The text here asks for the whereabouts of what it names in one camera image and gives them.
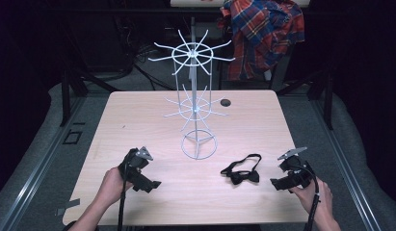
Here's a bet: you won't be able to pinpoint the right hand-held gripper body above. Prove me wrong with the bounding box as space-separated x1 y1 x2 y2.
277 146 315 190

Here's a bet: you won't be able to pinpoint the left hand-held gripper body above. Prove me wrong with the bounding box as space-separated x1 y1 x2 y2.
118 146 154 191

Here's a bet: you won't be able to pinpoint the black bow tie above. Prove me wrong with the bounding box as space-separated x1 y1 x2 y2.
220 153 263 186

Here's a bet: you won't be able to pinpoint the white wire hook rack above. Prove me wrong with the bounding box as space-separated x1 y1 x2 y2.
147 28 236 161

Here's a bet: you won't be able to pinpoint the person's left hand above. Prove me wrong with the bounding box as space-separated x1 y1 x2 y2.
94 166 134 207

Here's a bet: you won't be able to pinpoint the person's right hand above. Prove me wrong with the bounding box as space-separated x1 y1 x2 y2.
288 178 333 223

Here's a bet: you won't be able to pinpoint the grey tape strip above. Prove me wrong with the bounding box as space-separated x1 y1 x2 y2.
54 197 82 218

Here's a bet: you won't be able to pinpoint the black metal stand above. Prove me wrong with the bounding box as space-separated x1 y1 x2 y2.
58 65 119 128
275 68 335 131

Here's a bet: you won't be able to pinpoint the red blue plaid shirt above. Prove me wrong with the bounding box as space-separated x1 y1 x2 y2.
217 0 306 82

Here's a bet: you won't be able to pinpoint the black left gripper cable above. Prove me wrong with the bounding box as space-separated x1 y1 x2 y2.
117 150 136 231

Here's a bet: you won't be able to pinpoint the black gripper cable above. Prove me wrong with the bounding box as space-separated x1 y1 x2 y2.
117 150 136 231
290 163 322 231

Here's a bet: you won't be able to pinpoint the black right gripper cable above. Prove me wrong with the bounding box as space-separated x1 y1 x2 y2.
290 163 322 231

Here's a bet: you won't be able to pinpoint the aluminium floor rail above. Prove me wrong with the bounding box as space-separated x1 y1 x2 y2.
309 97 384 231
0 95 88 231

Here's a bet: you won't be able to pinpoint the black floor cables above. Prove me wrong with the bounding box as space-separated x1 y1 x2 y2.
126 41 177 91

